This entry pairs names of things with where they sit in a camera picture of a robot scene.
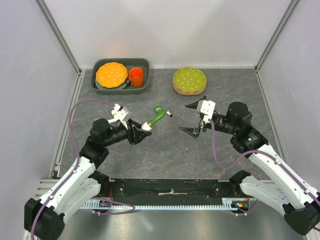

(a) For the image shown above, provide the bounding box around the purple cable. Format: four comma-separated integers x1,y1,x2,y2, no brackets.
29,98,118,240
209,119,320,201

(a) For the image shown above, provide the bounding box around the grey plastic dish tub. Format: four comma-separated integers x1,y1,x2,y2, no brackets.
90,58,150,95

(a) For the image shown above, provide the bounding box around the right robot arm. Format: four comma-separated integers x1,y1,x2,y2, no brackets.
180,96,320,236

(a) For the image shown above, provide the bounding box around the grey slotted cable duct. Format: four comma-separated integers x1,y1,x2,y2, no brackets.
80,199,245,211

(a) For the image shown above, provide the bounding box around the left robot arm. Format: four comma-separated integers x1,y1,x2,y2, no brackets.
24,118,152,240

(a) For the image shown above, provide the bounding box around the green plastic water faucet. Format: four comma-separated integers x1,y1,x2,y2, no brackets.
148,104,173,128

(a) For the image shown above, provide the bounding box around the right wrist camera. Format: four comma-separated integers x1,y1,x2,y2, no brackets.
196,100,216,124

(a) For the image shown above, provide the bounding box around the pink plate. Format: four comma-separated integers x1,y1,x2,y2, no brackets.
172,82,208,95

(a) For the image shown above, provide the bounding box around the white pvc pipe assembly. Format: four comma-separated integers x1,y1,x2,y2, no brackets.
111,103,123,115

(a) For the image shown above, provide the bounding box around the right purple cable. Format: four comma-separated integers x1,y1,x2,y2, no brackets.
209,119,320,201

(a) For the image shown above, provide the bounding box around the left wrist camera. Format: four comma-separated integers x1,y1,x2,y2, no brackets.
107,106,131,129

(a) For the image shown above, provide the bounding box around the teal plate under orange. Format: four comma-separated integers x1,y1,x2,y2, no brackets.
95,79,130,90

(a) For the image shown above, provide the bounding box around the green dotted plate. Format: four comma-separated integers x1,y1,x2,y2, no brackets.
172,67,207,94

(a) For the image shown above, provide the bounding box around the orange mug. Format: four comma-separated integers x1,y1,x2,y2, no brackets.
125,67,145,88

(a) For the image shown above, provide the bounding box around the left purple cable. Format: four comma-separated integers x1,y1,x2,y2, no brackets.
29,98,118,240

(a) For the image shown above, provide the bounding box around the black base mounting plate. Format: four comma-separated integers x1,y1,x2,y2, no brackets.
93,178,255,206

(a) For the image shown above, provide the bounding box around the white pvc elbow fitting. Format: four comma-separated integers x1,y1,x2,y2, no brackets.
141,122,153,132

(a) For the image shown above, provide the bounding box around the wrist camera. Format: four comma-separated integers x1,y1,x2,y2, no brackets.
196,100,216,124
107,106,131,129

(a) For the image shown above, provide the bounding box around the orange dotted plate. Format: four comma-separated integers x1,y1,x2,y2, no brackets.
95,62,128,88

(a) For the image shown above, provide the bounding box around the tan bottom plate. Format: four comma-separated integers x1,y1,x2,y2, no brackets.
172,84,206,96

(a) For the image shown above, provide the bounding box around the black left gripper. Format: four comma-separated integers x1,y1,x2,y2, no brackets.
103,118,152,147

